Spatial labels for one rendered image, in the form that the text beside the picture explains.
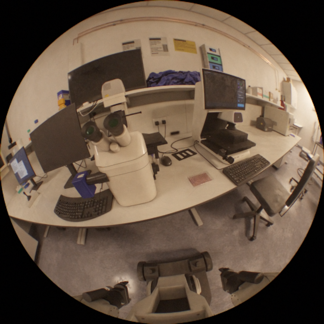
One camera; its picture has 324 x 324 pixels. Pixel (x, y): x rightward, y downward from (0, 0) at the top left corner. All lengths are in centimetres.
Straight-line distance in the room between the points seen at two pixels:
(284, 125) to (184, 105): 177
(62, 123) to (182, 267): 126
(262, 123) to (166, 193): 180
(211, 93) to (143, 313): 92
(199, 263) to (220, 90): 119
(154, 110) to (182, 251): 140
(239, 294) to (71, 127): 97
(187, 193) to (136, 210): 24
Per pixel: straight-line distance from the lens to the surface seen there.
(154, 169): 55
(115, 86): 54
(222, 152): 61
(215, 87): 76
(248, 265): 132
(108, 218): 52
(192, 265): 93
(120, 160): 36
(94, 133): 27
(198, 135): 92
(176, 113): 117
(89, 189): 44
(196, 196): 50
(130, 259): 123
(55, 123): 80
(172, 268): 94
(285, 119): 225
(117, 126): 26
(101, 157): 38
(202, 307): 29
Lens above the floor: 114
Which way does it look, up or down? 32 degrees down
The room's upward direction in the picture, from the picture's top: 9 degrees counter-clockwise
